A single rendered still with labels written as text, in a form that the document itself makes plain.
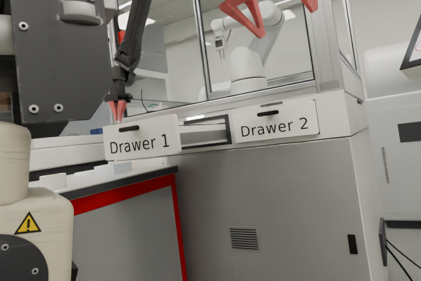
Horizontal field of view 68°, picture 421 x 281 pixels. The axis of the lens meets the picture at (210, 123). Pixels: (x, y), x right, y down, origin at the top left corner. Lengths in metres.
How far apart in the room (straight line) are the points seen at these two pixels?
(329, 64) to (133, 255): 0.87
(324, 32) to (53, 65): 0.86
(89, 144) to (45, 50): 1.50
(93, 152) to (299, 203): 1.20
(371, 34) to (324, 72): 3.38
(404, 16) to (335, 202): 3.60
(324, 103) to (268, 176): 0.31
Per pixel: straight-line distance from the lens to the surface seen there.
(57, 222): 0.40
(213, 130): 1.08
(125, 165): 1.26
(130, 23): 1.16
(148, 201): 1.16
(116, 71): 1.23
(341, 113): 1.05
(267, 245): 1.19
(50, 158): 1.73
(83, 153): 1.85
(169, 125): 0.88
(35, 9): 0.41
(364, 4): 4.53
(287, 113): 1.06
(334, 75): 1.06
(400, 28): 4.45
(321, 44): 1.08
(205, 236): 1.30
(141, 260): 1.16
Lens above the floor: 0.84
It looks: 3 degrees up
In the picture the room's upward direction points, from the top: 7 degrees counter-clockwise
